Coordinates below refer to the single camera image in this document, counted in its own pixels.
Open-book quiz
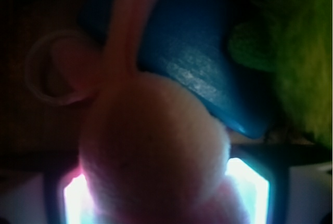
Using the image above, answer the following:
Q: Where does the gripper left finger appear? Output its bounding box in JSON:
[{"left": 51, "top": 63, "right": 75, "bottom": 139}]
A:
[{"left": 1, "top": 153, "right": 78, "bottom": 223}]

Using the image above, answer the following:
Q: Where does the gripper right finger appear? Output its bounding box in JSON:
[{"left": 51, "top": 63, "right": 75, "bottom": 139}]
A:
[{"left": 227, "top": 144, "right": 332, "bottom": 223}]

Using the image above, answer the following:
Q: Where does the pink plush bunny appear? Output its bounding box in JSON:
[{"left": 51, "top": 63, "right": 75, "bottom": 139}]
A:
[{"left": 25, "top": 0, "right": 250, "bottom": 223}]

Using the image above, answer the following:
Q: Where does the green fuzzy plush toy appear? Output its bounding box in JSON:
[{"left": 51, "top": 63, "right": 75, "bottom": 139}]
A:
[{"left": 228, "top": 0, "right": 332, "bottom": 149}]

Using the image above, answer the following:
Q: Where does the blue wooden block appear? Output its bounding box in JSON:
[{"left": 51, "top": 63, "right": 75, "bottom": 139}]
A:
[{"left": 79, "top": 0, "right": 268, "bottom": 139}]

